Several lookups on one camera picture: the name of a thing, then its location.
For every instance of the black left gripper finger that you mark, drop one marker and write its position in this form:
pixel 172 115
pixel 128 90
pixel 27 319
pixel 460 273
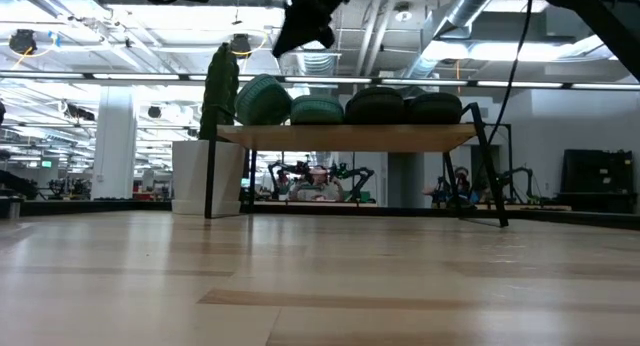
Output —
pixel 328 35
pixel 292 36

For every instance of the teal rubber slide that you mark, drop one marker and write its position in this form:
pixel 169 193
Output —
pixel 317 111
pixel 262 101

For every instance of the background black robot arm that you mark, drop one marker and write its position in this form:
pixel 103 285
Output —
pixel 362 178
pixel 520 178

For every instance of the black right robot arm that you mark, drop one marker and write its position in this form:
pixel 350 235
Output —
pixel 610 26

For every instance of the wooden shelf with black legs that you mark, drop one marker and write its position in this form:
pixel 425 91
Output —
pixel 350 138

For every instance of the black ceiling device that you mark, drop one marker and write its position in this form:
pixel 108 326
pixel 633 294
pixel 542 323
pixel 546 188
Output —
pixel 22 41
pixel 241 46

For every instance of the green cactus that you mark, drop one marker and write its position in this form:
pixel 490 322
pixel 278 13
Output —
pixel 219 86

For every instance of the yellow hanging tag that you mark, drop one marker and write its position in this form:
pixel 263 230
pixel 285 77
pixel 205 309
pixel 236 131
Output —
pixel 458 71

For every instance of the long ceiling light bar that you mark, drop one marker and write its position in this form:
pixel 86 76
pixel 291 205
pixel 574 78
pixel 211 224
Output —
pixel 150 77

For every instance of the white planter pot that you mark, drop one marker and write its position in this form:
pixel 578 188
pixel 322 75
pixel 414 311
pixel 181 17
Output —
pixel 192 176

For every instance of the white building column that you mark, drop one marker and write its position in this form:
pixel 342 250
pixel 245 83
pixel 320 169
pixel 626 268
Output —
pixel 115 146

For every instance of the black cabinet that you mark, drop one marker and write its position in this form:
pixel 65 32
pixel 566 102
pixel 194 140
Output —
pixel 595 181

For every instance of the silver smooth ceiling duct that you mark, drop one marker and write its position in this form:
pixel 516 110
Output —
pixel 465 6

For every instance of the black metal table frame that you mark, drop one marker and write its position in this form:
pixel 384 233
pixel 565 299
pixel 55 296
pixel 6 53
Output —
pixel 600 220
pixel 100 208

